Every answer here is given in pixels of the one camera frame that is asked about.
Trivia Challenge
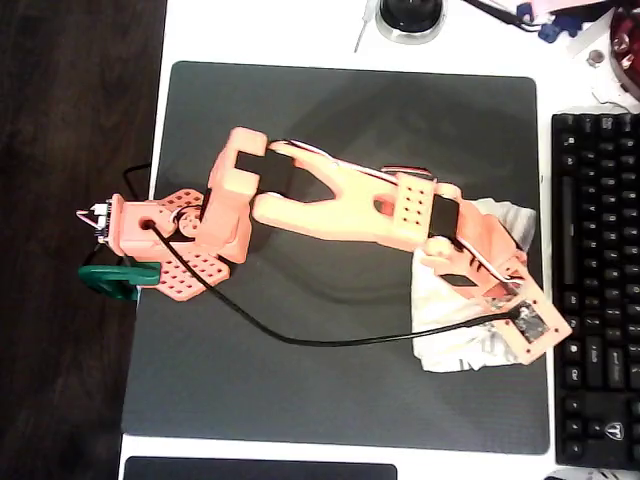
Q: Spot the salmon perforated robot base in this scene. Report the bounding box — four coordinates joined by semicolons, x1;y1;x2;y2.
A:
109;187;234;304

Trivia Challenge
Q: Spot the black rectangular pad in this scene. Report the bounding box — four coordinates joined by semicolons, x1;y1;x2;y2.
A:
122;455;399;480

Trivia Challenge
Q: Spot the thin black wire loop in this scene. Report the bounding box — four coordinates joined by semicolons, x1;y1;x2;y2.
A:
122;162;154;199

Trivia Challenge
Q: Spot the pink paper sheet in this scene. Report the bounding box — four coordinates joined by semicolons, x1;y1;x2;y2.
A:
529;0;609;14

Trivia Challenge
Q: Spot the black mechanical keyboard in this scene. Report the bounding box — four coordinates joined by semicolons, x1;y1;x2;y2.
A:
551;112;640;471

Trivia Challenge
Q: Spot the dark red round object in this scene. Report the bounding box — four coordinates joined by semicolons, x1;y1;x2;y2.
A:
608;7;640;104

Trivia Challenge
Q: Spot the blue plastic clip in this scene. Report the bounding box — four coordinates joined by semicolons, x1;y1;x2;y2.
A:
538;12;584;45

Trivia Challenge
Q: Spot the thin black cable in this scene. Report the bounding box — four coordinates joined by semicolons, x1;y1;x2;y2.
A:
462;0;544;31

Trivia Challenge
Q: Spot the thick black camera cable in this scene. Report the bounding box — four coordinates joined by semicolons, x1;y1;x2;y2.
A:
144;219;526;349

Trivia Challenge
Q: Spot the black dome on silver base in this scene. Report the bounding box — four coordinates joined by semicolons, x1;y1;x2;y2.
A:
375;0;446;45

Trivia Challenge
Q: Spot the salmon gripper camera mount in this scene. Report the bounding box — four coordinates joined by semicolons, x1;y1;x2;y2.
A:
477;287;574;365

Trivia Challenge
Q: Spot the white striped towel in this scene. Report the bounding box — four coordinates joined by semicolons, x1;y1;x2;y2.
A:
409;197;537;374

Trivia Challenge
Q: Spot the large black desk mat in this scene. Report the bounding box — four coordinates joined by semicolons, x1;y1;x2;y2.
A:
121;60;551;456

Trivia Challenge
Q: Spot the green table clamp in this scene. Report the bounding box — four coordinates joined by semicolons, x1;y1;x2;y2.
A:
77;261;162;304

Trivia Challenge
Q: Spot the small controller circuit board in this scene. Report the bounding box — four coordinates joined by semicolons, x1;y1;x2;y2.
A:
75;198;114;246

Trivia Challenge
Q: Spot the thin white stick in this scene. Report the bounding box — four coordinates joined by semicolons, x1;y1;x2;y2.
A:
353;0;376;54

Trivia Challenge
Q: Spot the torn white paper scrap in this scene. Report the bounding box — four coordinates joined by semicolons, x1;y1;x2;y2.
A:
589;82;640;109

